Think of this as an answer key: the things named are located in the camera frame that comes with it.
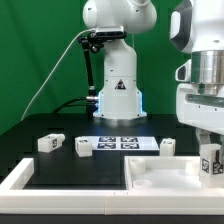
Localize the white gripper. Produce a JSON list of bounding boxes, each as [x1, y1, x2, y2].
[[176, 83, 224, 146]]

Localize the grey mounted camera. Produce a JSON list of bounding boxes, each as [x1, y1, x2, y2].
[[95, 26, 127, 39]]

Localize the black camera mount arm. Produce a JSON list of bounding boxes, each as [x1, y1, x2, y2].
[[78, 36, 104, 117]]

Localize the black base cables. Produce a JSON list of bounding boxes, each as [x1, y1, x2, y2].
[[53, 97, 88, 115]]

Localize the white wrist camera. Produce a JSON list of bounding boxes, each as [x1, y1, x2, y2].
[[175, 60, 191, 82]]

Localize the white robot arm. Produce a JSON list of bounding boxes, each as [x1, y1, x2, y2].
[[83, 0, 224, 144]]

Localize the white U-shaped obstacle fence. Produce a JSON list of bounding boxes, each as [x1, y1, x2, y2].
[[0, 158, 224, 215]]

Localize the white camera cable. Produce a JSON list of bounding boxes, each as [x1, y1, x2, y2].
[[20, 27, 98, 122]]

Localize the white square table top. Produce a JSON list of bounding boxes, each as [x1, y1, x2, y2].
[[124, 156, 224, 190]]

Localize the white fiducial marker sheet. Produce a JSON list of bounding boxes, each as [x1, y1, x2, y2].
[[75, 136, 159, 151]]

